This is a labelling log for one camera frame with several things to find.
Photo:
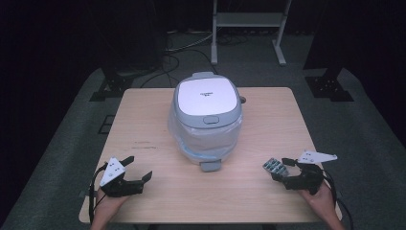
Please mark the person's left hand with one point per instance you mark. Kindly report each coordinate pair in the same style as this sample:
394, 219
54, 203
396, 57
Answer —
108, 204

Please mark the person's right hand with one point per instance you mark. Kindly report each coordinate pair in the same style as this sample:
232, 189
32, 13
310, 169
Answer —
322, 201

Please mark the floor socket panel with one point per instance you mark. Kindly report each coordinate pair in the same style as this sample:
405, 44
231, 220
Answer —
106, 124

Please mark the pill blister pack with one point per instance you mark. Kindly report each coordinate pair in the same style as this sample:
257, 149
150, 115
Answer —
275, 166

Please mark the black stand base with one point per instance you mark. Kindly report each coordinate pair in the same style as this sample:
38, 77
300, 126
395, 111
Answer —
328, 86
111, 87

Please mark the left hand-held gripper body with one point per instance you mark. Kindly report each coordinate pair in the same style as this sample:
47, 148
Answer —
123, 188

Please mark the white metal stand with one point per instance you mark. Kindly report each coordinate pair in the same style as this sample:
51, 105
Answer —
249, 19

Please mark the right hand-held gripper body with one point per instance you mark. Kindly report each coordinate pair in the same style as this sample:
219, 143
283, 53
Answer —
306, 180

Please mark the translucent plastic trash bag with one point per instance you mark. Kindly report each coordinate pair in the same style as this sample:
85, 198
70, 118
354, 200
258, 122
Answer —
204, 140

